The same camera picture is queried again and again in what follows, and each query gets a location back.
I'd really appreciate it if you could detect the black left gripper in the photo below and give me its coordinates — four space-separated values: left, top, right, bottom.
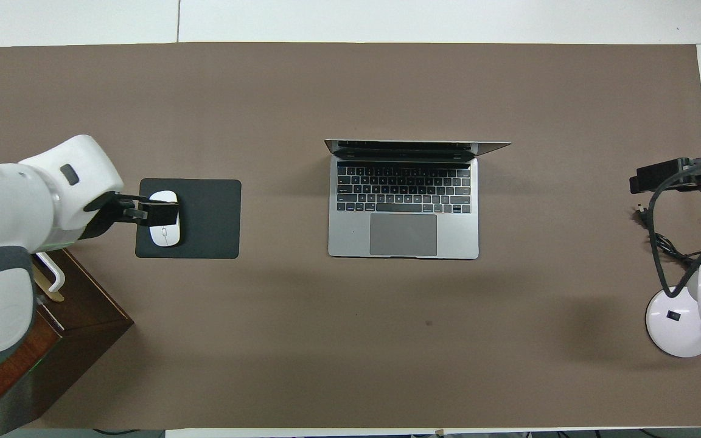
85 192 179 241

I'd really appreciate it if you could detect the white desk lamp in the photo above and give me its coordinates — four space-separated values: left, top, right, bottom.
646 251 701 358

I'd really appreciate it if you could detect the black lamp power cable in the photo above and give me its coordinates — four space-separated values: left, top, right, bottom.
633 205 701 340

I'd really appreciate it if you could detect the white computer mouse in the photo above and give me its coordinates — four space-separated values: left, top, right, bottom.
148 190 181 248

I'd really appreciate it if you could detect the silver laptop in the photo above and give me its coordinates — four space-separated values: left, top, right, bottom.
324 139 512 260

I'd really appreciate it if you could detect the black mouse pad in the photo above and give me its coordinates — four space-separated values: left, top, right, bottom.
135 178 242 260

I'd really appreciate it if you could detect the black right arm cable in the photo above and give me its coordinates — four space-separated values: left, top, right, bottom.
647 157 701 299

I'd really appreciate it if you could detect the brown table mat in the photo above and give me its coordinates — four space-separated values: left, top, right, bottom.
0 43 701 429

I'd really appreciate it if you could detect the white box handle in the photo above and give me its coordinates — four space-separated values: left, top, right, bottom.
35 251 66 294

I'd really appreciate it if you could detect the dark wooden box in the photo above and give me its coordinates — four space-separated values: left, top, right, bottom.
0 246 134 438

